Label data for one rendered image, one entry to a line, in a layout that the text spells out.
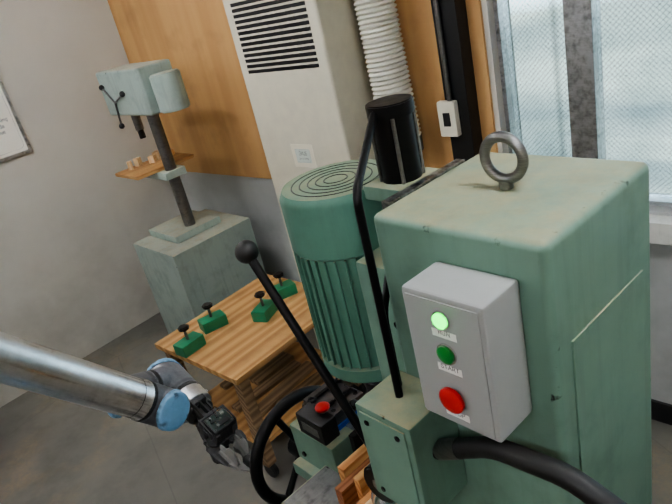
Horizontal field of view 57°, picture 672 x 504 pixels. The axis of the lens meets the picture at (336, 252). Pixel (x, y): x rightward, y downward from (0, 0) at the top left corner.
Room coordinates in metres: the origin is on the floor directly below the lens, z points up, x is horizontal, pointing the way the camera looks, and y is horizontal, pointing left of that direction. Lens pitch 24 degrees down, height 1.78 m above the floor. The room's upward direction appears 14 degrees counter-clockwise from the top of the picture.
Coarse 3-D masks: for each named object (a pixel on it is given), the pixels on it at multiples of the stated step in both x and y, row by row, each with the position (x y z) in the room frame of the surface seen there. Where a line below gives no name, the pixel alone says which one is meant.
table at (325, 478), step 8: (296, 464) 1.01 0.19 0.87; (304, 464) 1.01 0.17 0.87; (296, 472) 1.02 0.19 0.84; (304, 472) 0.99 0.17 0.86; (312, 472) 0.98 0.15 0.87; (320, 472) 0.94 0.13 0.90; (328, 472) 0.93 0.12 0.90; (336, 472) 0.93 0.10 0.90; (312, 480) 0.92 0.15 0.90; (320, 480) 0.92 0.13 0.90; (328, 480) 0.91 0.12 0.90; (336, 480) 0.91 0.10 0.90; (304, 488) 0.91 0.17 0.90; (312, 488) 0.90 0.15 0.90; (320, 488) 0.90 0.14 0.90; (328, 488) 0.89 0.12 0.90; (296, 496) 0.89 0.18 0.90; (304, 496) 0.89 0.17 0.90; (312, 496) 0.88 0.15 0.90; (320, 496) 0.88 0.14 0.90; (328, 496) 0.87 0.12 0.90; (336, 496) 0.87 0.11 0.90
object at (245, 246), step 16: (240, 256) 0.81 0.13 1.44; (256, 256) 0.82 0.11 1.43; (256, 272) 0.81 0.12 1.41; (272, 288) 0.80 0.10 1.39; (288, 320) 0.77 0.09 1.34; (304, 336) 0.76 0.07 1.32; (320, 368) 0.74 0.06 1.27; (336, 384) 0.73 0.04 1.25; (336, 400) 0.72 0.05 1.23; (352, 416) 0.70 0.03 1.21; (368, 464) 0.67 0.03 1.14; (368, 480) 0.67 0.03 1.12; (384, 496) 0.64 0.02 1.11
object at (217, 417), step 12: (204, 396) 1.24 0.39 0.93; (192, 408) 1.23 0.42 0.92; (204, 408) 1.21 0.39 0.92; (216, 408) 1.20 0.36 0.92; (192, 420) 1.23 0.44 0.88; (204, 420) 1.18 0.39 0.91; (216, 420) 1.17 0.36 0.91; (228, 420) 1.17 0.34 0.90; (204, 432) 1.17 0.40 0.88; (216, 432) 1.14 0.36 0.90; (228, 432) 1.18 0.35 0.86; (204, 444) 1.18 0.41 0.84; (216, 444) 1.16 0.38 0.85; (228, 444) 1.18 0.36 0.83
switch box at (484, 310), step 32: (416, 288) 0.53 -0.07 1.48; (448, 288) 0.52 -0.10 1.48; (480, 288) 0.50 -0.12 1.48; (512, 288) 0.49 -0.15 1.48; (416, 320) 0.53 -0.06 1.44; (480, 320) 0.47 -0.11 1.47; (512, 320) 0.49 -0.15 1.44; (416, 352) 0.54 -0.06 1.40; (480, 352) 0.47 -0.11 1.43; (512, 352) 0.49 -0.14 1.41; (448, 384) 0.51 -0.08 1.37; (480, 384) 0.48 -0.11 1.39; (512, 384) 0.48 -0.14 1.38; (448, 416) 0.52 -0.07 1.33; (480, 416) 0.48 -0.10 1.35; (512, 416) 0.48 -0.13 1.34
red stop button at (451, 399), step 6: (444, 390) 0.50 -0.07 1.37; (450, 390) 0.50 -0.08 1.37; (444, 396) 0.50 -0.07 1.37; (450, 396) 0.50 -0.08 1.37; (456, 396) 0.49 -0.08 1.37; (444, 402) 0.50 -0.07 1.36; (450, 402) 0.50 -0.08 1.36; (456, 402) 0.49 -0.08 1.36; (462, 402) 0.49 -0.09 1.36; (450, 408) 0.50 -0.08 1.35; (456, 408) 0.49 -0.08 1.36; (462, 408) 0.49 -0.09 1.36
